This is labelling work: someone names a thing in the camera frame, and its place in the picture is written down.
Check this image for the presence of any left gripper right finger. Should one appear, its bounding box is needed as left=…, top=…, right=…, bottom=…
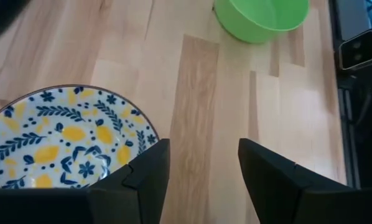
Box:
left=238, top=138, right=355, bottom=224

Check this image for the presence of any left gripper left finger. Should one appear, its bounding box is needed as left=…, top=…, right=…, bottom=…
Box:
left=89, top=138, right=170, bottom=224

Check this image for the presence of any yellow lemon-patterned bowl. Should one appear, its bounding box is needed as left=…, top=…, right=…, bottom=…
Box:
left=0, top=84, right=160, bottom=190

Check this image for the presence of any green bowl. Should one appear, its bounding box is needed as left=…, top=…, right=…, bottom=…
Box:
left=213, top=0, right=310, bottom=44

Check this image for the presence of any black table frame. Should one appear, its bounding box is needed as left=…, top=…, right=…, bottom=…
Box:
left=328, top=0, right=363, bottom=189

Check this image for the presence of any black camera box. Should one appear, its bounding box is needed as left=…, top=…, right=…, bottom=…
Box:
left=334, top=29, right=372, bottom=72

